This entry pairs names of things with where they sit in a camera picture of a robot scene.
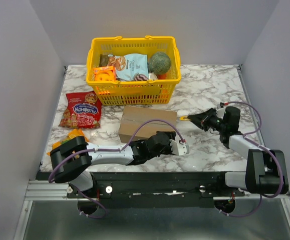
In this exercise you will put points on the green round melon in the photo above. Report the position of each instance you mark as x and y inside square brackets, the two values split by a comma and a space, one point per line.
[159, 63]

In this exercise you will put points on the yellow utility knife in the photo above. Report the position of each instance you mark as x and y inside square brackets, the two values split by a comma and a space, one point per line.
[183, 118]

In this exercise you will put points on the orange yellow snack bag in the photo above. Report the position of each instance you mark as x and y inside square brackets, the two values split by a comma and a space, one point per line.
[71, 135]

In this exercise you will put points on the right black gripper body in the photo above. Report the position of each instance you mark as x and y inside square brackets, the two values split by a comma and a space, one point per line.
[205, 121]

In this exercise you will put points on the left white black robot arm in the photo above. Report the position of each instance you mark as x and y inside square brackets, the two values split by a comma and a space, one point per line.
[71, 159]

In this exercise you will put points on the red candy bag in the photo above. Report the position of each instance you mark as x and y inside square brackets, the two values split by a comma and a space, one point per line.
[83, 111]

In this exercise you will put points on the light blue chips bag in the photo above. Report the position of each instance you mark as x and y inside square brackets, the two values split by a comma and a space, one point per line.
[130, 67]

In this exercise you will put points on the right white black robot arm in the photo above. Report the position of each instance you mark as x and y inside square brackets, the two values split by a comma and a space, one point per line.
[265, 172]

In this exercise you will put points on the yellow plastic shopping basket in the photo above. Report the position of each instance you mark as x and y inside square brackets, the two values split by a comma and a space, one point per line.
[149, 92]

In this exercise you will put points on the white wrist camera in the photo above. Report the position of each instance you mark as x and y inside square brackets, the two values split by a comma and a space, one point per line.
[220, 112]
[179, 148]

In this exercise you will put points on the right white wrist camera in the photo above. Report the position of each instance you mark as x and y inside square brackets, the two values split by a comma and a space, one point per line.
[220, 112]

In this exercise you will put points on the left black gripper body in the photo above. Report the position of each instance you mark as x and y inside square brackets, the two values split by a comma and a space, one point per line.
[167, 150]

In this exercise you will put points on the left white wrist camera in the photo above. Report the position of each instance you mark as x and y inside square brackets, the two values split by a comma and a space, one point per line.
[179, 148]

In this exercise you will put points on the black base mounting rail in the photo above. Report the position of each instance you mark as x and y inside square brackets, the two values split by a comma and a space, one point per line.
[126, 190]

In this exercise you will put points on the orange toy package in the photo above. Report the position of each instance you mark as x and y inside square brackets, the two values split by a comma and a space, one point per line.
[105, 74]

